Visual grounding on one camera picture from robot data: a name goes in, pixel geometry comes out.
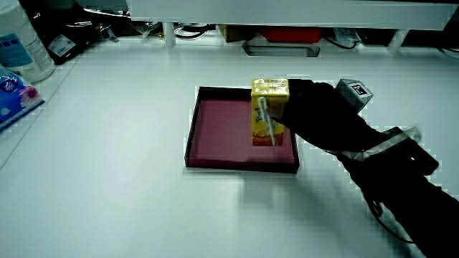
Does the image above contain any white wipes canister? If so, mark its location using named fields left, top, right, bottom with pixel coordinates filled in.
left=0, top=0, right=57, bottom=85

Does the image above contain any white desk shelf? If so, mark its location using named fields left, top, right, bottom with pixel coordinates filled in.
left=126, top=0, right=459, bottom=54

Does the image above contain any red box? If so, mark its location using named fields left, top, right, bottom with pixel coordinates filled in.
left=257, top=27, right=324, bottom=44

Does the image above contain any dark red tray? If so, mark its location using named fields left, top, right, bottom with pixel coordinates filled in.
left=184, top=85, right=301, bottom=175

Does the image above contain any person's right forearm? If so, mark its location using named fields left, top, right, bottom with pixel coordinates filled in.
left=328, top=125, right=459, bottom=258

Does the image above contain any person's right hand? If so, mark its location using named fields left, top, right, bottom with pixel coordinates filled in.
left=271, top=77, right=387, bottom=153

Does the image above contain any black bag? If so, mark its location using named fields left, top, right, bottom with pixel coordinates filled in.
left=18, top=0, right=120, bottom=66

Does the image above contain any blue tissue pack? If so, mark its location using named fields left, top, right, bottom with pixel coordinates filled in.
left=0, top=65, right=46, bottom=132

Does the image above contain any yellow ice redtea carton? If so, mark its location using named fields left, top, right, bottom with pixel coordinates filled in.
left=250, top=77, right=290, bottom=147

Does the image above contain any brown cardboard box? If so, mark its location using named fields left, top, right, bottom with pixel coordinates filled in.
left=217, top=24, right=260, bottom=44

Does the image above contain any black wrist tracker with strap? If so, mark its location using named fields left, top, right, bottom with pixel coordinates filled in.
left=333, top=124, right=440, bottom=177

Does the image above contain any thin black glove cable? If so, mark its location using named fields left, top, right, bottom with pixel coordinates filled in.
left=364, top=195, right=415, bottom=245

